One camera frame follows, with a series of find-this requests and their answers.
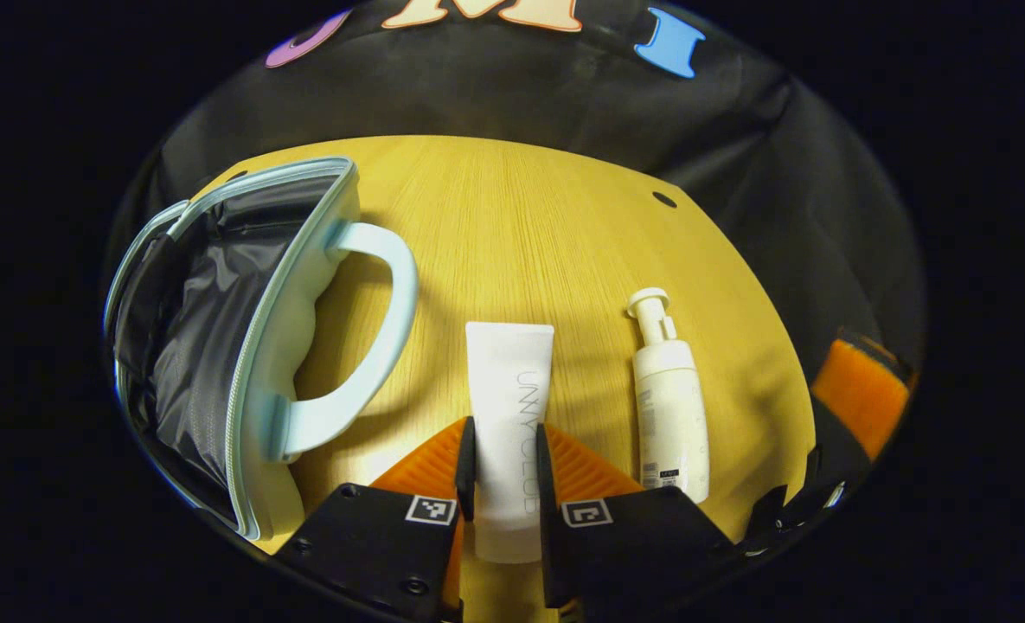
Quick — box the light blue suitcase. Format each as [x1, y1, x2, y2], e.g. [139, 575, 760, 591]
[103, 156, 420, 542]

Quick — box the white pump bottle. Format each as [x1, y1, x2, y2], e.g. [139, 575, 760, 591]
[626, 287, 711, 504]

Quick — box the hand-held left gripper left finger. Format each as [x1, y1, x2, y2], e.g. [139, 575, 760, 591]
[291, 415, 477, 623]

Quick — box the white skin care tube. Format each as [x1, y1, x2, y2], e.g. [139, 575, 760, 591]
[464, 321, 556, 565]

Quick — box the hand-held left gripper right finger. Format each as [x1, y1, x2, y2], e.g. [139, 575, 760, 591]
[535, 422, 738, 617]

